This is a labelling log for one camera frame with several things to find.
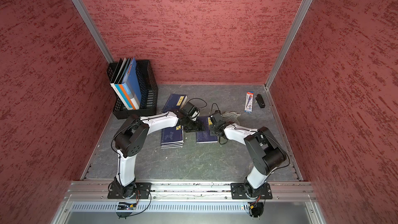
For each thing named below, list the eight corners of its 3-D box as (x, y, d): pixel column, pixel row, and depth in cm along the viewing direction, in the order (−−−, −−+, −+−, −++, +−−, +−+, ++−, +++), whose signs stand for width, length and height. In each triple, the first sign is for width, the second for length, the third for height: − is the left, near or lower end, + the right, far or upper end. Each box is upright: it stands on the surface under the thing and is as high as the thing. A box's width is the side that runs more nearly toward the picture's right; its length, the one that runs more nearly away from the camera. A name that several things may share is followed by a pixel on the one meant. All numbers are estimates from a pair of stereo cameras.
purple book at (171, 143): (161, 148, 90) (159, 146, 87) (162, 141, 93) (161, 138, 90) (182, 148, 90) (182, 146, 87) (183, 141, 93) (182, 139, 90)
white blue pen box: (243, 111, 108) (244, 109, 106) (246, 92, 119) (247, 90, 118) (251, 113, 107) (252, 111, 105) (253, 93, 119) (254, 92, 117)
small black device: (259, 108, 110) (261, 105, 107) (254, 97, 116) (256, 94, 114) (264, 107, 110) (265, 105, 107) (259, 96, 117) (260, 93, 114)
